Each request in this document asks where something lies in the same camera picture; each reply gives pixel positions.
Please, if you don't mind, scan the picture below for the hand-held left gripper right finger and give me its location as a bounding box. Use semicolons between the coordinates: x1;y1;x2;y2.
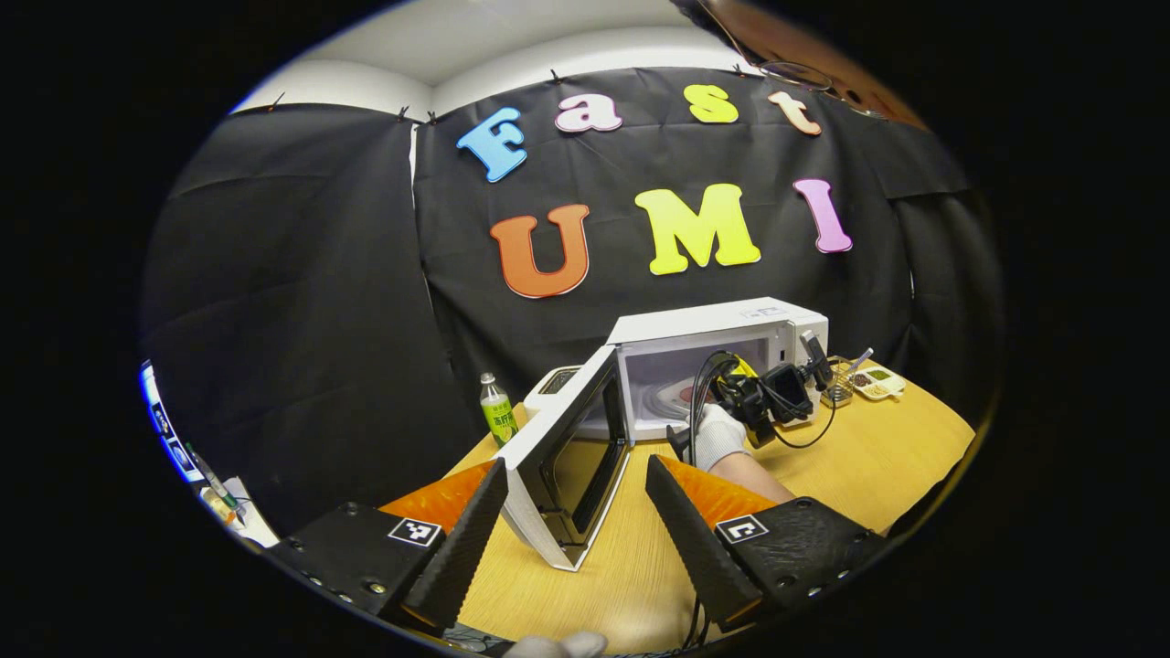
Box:
644;454;888;633

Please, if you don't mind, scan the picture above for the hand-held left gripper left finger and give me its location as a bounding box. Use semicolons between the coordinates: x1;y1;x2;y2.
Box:
265;457;510;638

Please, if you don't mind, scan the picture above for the white microwave oven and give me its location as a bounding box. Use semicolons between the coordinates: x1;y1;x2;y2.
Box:
494;297;831;572

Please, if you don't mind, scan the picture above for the metal mesh container with spoon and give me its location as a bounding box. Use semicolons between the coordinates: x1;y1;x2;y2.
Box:
820;347;876;409

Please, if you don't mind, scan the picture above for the divided white tray of beans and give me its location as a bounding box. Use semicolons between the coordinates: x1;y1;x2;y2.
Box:
850;366;908;401

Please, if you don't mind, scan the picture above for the green label drink bottle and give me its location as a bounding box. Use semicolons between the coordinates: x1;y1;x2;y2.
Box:
479;372;519;448

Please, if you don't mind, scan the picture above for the small beige desk object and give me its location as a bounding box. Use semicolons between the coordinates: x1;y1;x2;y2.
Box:
199;484;240;526

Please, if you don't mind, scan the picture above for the green marker pen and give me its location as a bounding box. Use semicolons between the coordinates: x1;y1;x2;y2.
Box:
183;441;248;513

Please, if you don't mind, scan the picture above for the black backdrop cloth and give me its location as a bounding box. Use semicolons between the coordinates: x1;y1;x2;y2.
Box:
137;64;1006;540

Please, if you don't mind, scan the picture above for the computer monitor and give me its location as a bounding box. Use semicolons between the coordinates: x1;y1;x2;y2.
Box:
139;361;207;485

